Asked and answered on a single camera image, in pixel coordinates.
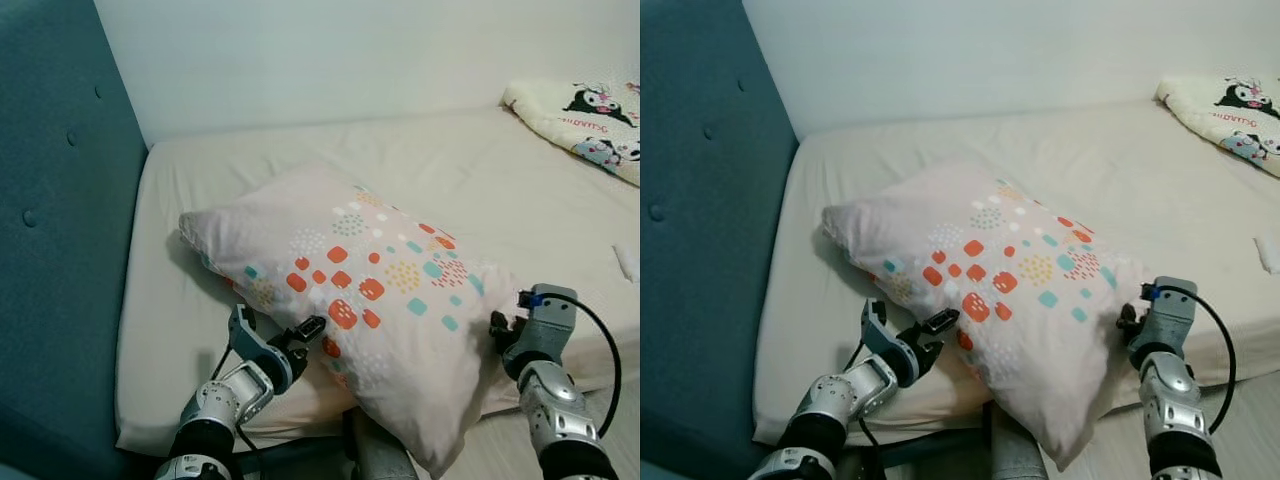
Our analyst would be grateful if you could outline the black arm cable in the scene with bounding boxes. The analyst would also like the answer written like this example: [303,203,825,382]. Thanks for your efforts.
[535,290,623,439]
[1155,284,1238,435]
[845,340,881,453]
[208,345,263,471]

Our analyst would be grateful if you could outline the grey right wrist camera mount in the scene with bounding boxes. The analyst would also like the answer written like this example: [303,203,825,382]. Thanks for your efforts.
[1140,277,1199,351]
[515,284,581,356]

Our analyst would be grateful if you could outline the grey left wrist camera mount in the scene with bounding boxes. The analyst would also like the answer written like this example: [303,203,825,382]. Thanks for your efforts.
[862,298,907,366]
[228,303,273,373]

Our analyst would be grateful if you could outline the cream pillow with coloured dots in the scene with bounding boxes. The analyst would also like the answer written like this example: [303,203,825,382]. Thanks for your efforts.
[178,165,523,478]
[820,162,1151,473]

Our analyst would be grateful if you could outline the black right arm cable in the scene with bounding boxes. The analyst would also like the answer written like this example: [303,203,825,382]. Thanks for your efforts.
[1155,284,1238,435]
[535,290,623,439]

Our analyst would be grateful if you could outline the teal upholstered bed frame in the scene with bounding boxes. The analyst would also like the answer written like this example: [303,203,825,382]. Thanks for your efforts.
[0,0,351,480]
[640,0,991,480]

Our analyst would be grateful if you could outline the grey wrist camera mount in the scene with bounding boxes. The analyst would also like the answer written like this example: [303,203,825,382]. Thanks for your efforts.
[1140,277,1199,351]
[862,298,907,366]
[228,303,273,373]
[515,284,581,356]

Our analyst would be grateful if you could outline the cream sheeted mattress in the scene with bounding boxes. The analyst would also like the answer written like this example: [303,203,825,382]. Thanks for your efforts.
[115,100,641,456]
[752,98,1280,448]

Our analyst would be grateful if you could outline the cream cartoon print quilt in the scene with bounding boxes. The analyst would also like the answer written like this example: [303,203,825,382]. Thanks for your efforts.
[500,78,641,188]
[1156,72,1280,179]

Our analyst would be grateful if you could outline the grey robot leg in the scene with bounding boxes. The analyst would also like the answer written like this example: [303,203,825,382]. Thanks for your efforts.
[343,405,421,480]
[985,400,1049,480]

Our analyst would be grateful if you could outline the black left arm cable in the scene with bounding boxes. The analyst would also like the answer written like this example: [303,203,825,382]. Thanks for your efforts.
[845,340,881,453]
[208,345,263,471]

